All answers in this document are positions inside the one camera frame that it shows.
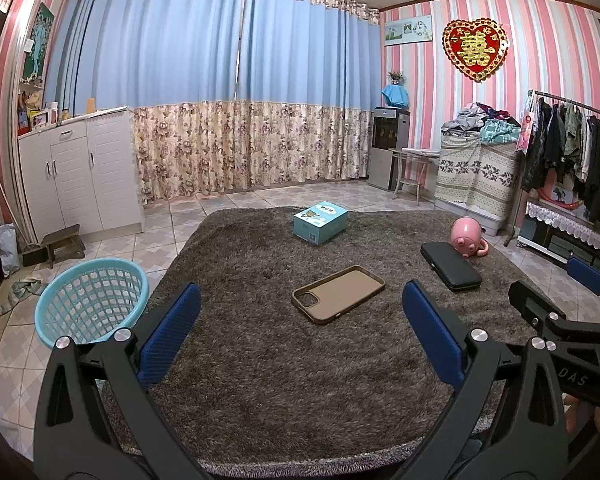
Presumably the pink pig cup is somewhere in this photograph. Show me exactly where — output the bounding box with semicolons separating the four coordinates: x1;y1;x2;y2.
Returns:
450;217;491;259

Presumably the patterned cloth covered cabinet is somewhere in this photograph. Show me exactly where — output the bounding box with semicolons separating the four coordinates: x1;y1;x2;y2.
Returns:
435;132;521;233

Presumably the green wall poster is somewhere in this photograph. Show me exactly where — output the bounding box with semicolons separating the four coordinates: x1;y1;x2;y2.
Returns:
22;2;56;83

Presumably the blue floral curtain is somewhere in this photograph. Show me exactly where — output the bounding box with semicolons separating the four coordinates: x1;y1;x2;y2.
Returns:
45;0;253;201
235;0;383;191

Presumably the light blue plastic basket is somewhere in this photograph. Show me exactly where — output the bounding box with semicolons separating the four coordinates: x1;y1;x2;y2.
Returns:
34;258;150;351

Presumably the small metal table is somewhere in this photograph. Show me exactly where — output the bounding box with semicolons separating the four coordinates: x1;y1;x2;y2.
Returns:
387;147;440;205

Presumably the wooden stool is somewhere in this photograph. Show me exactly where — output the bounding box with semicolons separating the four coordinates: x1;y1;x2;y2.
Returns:
39;225;86;268

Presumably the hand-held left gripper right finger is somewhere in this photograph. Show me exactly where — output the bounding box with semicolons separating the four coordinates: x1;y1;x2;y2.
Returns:
401;280;567;480

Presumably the pile of clothes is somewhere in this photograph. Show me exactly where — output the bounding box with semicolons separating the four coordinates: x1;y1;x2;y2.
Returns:
441;102;521;143

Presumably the metal clothes rack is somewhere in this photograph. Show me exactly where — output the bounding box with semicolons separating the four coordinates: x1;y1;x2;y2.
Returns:
502;89;600;248

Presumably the blue cloth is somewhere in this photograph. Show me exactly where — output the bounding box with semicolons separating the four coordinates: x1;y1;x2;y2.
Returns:
381;84;411;109

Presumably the grey rag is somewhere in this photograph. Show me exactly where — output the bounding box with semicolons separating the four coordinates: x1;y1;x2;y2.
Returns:
0;280;48;316

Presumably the pink white hanging bag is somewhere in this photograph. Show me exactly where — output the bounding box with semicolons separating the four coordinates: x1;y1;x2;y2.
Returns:
516;100;538;154

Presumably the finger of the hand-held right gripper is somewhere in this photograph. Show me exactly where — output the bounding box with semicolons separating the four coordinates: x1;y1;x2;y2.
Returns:
509;280;568;333
566;256;600;323

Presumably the row of hanging clothes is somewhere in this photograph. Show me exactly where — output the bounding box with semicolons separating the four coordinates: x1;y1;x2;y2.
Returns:
520;97;600;226

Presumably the white mop handle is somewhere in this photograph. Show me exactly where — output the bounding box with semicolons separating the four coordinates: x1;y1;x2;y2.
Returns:
0;155;36;248

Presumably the white cabinet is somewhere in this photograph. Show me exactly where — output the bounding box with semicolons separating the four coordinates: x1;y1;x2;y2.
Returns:
17;106;146;243

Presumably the white sack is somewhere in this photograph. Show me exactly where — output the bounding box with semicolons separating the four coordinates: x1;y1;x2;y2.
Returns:
0;224;21;278

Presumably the teal cardboard box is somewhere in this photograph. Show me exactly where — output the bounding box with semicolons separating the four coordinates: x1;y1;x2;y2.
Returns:
293;201;349;246

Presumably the red heart wall decoration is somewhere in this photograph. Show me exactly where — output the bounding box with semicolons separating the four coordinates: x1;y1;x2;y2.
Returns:
442;17;509;82

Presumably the grey water dispenser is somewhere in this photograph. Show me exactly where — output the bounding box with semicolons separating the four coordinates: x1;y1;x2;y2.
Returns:
368;106;412;191

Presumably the tan phone case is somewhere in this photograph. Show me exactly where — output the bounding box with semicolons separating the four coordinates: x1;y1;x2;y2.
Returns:
291;265;386;327

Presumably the black zip case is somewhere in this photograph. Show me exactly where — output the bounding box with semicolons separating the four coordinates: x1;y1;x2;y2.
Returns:
420;241;483;292

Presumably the lace covered low shelf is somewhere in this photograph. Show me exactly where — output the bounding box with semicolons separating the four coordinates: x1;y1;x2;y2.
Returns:
517;200;600;266

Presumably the brown shaggy rug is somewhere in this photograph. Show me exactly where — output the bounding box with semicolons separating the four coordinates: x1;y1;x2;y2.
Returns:
100;205;556;463

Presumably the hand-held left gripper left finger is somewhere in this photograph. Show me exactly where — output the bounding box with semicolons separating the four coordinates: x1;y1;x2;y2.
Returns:
34;282;203;480

